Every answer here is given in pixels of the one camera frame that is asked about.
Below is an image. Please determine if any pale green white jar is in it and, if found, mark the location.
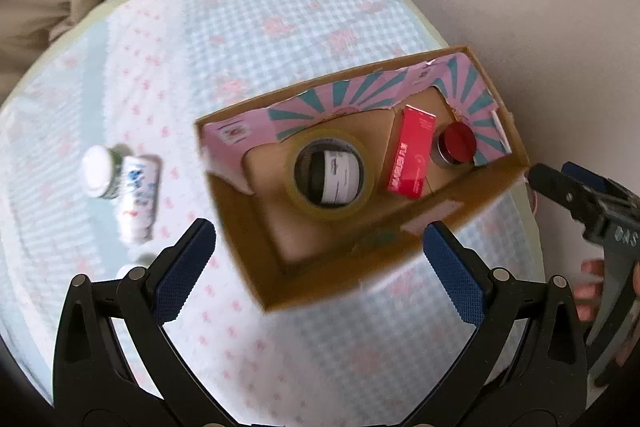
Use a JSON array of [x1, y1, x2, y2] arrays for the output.
[[116, 256, 154, 279]]

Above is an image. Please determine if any dark red lidded tin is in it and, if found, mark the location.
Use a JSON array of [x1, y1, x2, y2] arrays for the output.
[[432, 121, 477, 167]]

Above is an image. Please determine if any white pill bottle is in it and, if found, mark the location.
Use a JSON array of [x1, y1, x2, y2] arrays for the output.
[[116, 156, 160, 245]]

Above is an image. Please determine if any green white lidded jar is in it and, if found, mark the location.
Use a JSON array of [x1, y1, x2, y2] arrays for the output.
[[79, 143, 131, 199]]

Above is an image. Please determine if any grey L'Oreal jar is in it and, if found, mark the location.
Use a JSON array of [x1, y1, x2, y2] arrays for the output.
[[306, 150, 360, 206]]

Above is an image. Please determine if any person's right hand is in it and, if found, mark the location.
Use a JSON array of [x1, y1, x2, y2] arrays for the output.
[[572, 258, 640, 368]]

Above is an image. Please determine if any red small carton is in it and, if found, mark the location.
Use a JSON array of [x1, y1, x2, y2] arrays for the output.
[[387, 105, 436, 199]]

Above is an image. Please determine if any blue checkered floral blanket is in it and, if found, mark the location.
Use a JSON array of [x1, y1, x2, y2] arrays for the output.
[[0, 0, 549, 427]]

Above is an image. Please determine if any clear tape roll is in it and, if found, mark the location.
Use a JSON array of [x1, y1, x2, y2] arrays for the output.
[[284, 129, 376, 221]]

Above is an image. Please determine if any pink teal cardboard box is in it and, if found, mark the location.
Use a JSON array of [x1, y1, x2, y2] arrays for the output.
[[195, 46, 529, 311]]

